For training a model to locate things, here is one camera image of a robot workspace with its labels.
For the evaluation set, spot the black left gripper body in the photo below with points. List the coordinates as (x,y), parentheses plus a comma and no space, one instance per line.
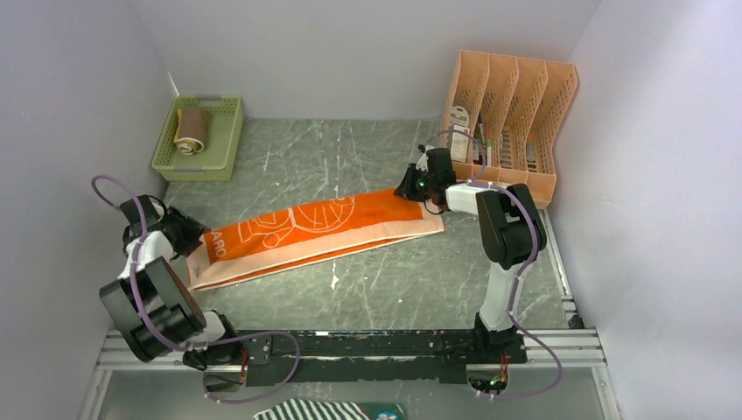
(187,230)

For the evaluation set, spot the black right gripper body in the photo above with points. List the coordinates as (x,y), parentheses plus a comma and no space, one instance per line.
(418,184)

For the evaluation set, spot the green perforated plastic basket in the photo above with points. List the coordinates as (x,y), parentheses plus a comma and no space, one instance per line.
(216,162)

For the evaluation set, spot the yellow brown bear towel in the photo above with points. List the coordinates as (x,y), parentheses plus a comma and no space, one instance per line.
(192,130)

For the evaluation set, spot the orange and cream towel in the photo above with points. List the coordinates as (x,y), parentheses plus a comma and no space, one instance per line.
(306,234)

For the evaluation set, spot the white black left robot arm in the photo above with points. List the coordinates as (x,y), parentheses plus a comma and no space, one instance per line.
(150,305)

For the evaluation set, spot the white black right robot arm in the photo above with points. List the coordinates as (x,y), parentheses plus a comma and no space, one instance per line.
(511,233)

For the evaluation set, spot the white red stationery box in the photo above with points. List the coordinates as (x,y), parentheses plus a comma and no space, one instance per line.
(459,144)

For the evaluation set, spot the white hanging card package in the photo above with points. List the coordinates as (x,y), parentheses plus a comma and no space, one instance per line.
(459,116)

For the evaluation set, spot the pink plastic file organizer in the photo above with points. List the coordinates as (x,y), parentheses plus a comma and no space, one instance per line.
(516,108)

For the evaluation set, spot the black white striped cloth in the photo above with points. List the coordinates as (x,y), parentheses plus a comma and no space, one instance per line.
(301,409)

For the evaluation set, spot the teal patterned cloth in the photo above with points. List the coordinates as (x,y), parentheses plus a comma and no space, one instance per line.
(382,411)

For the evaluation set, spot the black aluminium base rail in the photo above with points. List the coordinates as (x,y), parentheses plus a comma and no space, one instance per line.
(447,356)

